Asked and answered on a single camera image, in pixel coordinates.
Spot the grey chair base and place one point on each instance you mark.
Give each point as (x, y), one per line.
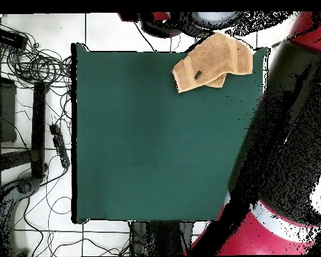
(24, 187)

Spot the small black rubber pad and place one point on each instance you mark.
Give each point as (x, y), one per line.
(198, 75)

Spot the black electronics box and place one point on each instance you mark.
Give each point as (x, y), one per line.
(9, 38)

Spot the dark green table cloth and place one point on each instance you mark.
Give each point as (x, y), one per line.
(149, 147)

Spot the dark flat panel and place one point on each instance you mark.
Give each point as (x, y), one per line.
(6, 112)

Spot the black stand base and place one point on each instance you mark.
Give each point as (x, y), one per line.
(38, 128)

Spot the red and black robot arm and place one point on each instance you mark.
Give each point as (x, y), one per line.
(283, 147)

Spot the black power strip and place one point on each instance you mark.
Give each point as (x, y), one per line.
(60, 146)

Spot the tan terry towel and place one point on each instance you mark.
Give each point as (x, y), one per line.
(214, 59)

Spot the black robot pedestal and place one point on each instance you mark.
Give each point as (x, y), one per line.
(160, 238)

